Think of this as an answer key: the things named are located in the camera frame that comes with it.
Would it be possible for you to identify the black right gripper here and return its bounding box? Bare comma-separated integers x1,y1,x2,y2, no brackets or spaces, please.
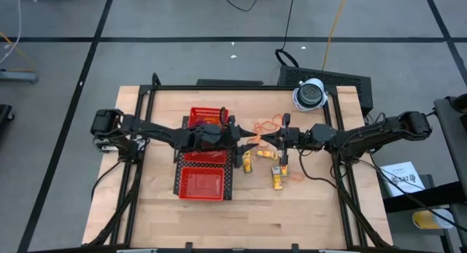
260,113,313,166

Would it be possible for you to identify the white cylindrical spot lamp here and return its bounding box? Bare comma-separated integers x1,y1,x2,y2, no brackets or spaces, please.
296,77,328,110

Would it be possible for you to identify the black perforated metal shelf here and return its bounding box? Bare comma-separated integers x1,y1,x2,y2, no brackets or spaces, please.
172,115,235,201

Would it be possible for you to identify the black flat bar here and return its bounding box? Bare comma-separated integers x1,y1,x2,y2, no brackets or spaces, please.
196,78,264,87

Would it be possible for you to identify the yellow and white bottle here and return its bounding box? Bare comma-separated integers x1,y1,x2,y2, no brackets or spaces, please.
412,208,455,230

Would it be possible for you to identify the yellow floor cable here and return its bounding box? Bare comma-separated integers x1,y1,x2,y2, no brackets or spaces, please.
320,0,350,71

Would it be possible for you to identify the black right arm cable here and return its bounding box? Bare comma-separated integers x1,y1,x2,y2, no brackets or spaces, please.
298,149,340,182

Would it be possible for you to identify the grey stand base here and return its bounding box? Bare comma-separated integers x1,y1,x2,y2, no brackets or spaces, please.
0,69,38,84

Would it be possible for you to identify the black side cart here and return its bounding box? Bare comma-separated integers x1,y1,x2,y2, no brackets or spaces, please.
382,94,467,253

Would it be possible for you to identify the yellow coil keychain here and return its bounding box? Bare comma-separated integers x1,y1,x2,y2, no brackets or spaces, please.
198,117,222,127

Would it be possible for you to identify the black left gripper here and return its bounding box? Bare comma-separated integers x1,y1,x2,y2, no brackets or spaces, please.
191,114,260,169

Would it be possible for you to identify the white printed booklet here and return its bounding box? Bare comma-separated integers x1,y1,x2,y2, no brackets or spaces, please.
379,160,426,198

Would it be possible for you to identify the black floor cable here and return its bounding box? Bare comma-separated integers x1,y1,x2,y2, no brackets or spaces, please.
274,0,301,69

